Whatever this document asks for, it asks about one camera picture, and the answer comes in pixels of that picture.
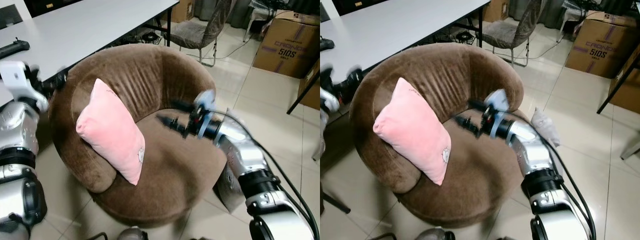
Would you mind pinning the large white table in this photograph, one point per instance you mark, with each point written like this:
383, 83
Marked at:
85, 27
395, 27

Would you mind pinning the pale right wrist camera mount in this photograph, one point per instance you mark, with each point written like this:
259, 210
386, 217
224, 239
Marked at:
497, 112
205, 115

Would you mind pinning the small brown cardboard box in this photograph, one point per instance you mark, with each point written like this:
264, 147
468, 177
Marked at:
184, 9
495, 9

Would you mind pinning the grey fabric metal-legged chair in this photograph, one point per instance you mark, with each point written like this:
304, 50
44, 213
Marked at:
512, 30
200, 30

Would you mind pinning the small white stool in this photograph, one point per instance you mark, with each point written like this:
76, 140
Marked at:
575, 12
260, 12

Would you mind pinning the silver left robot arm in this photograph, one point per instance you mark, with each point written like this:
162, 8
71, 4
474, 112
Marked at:
17, 165

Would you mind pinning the black device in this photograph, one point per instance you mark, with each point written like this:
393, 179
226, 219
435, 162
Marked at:
326, 44
12, 48

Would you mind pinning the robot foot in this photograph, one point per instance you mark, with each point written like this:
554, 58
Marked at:
435, 234
132, 234

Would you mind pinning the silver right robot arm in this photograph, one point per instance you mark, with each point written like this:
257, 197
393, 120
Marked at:
250, 160
542, 165

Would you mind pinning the plain brown cardboard box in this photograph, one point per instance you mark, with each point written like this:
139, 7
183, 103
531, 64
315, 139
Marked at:
311, 90
627, 90

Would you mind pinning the brown round fabric sofa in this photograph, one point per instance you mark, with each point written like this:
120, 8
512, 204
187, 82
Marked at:
175, 170
480, 175

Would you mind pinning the printed cardboard box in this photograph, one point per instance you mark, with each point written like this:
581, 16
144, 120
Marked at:
287, 45
602, 47

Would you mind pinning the black furniture leg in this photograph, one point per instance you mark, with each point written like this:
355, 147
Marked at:
336, 202

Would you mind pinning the pink pillow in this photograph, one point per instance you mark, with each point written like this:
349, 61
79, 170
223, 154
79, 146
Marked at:
415, 132
111, 132

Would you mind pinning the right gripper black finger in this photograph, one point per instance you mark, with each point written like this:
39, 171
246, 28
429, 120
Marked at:
465, 122
184, 106
166, 121
478, 106

